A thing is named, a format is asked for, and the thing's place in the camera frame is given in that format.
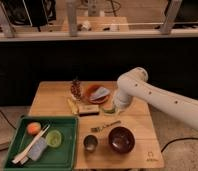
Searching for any blue grey cloth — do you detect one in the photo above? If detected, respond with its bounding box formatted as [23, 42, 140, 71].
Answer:
[90, 87, 110, 100]

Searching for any blue sponge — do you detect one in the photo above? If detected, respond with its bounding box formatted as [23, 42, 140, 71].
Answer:
[27, 137, 47, 161]

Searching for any orange fruit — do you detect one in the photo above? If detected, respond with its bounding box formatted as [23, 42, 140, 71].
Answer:
[27, 122, 41, 135]

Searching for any brown pine cone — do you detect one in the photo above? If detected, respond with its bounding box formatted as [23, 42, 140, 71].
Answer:
[70, 79, 82, 100]

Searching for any small green cup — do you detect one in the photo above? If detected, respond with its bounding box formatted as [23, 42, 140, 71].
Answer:
[45, 130, 62, 148]

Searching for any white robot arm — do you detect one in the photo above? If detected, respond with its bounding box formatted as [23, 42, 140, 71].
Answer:
[112, 67, 198, 131]

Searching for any metal fork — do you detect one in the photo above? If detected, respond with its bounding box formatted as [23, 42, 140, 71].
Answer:
[91, 121, 121, 132]

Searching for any green plastic tray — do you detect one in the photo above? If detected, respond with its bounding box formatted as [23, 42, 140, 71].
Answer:
[3, 117, 78, 171]

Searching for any orange plate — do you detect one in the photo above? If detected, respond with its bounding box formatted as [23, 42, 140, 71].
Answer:
[84, 84, 110, 104]

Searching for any small metal cup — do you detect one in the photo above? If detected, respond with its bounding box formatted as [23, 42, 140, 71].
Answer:
[83, 135, 98, 152]

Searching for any black floor cable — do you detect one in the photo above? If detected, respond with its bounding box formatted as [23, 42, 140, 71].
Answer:
[160, 136, 198, 153]

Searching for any wooden brush block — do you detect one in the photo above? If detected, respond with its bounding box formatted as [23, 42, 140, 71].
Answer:
[79, 105, 99, 116]

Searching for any dark brown bowl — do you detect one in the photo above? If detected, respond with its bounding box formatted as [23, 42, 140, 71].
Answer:
[108, 126, 135, 154]

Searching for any white plastic utensil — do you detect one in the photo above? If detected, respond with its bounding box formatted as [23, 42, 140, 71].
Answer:
[12, 124, 50, 164]

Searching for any yellow banana piece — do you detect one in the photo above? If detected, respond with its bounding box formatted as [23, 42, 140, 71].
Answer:
[67, 98, 78, 115]

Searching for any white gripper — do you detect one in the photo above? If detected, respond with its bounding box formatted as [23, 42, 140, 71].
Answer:
[103, 89, 132, 116]

